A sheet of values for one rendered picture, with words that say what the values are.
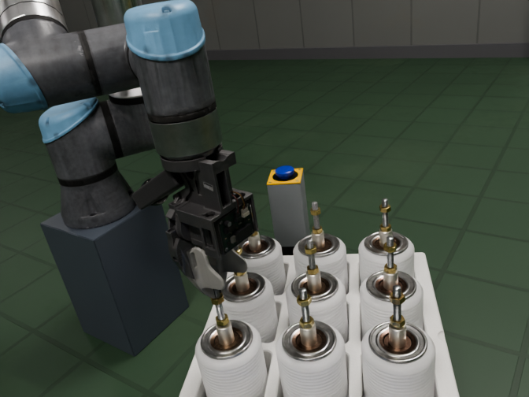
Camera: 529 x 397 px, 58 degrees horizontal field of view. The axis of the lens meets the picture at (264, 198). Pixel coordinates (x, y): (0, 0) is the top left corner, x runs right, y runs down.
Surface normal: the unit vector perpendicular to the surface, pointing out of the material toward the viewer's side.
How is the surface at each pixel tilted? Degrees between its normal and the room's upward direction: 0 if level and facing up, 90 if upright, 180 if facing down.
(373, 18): 90
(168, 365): 0
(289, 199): 90
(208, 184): 90
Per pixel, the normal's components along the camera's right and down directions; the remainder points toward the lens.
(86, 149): 0.43, 0.43
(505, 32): -0.54, 0.45
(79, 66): 0.36, 0.26
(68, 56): 0.28, -0.05
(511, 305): -0.14, -0.88
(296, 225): -0.15, 0.47
